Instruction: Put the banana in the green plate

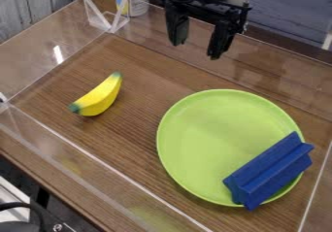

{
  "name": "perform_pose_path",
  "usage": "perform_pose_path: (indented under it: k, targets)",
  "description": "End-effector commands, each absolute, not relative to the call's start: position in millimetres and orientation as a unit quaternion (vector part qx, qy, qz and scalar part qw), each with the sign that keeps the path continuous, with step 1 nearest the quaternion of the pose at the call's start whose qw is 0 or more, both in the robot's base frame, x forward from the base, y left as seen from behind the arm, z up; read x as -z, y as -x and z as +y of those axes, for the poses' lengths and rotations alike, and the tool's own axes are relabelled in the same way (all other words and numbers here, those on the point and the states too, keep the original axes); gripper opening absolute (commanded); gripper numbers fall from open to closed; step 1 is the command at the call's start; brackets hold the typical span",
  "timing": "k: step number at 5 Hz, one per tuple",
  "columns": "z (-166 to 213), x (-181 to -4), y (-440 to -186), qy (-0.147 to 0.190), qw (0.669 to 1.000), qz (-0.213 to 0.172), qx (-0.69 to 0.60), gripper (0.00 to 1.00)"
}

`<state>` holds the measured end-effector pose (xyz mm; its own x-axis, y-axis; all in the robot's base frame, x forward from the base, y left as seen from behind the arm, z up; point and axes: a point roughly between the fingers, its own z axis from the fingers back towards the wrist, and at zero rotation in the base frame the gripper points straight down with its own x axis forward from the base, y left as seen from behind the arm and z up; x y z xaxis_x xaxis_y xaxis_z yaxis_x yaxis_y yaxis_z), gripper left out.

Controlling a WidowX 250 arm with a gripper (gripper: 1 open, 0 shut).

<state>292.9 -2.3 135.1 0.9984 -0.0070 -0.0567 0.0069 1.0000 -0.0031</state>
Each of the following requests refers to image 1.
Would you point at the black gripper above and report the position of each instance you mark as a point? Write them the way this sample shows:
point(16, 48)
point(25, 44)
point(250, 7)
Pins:
point(230, 10)

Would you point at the yellow toy banana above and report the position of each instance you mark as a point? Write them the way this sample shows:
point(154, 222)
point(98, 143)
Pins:
point(100, 98)

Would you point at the blue plastic block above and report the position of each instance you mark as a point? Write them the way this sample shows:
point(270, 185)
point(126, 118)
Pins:
point(269, 171)

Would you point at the green round plate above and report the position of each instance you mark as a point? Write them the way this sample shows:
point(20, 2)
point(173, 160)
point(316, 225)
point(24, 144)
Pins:
point(210, 133)

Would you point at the clear acrylic enclosure wall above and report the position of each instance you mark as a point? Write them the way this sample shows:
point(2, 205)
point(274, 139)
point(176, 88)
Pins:
point(97, 160)

